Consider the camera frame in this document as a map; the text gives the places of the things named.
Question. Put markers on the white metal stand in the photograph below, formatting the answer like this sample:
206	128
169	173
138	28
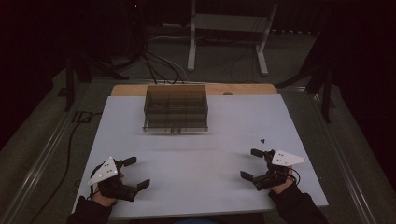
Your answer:
229	23

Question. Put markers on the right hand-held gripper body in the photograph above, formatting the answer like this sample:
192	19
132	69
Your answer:
281	158

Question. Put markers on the person's left hand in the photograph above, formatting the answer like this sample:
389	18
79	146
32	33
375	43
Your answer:
104	201

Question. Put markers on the transparent brown drawer box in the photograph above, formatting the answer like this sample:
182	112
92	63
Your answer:
176	107

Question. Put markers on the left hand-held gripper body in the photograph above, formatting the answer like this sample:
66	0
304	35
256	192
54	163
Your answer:
107	172

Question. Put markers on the black tripod stand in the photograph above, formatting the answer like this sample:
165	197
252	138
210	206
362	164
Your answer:
81	73
323	90

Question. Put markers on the person's right hand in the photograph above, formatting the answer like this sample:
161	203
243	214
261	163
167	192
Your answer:
280	187

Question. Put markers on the metal floor rail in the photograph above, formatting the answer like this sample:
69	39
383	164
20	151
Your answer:
34	174
345	168

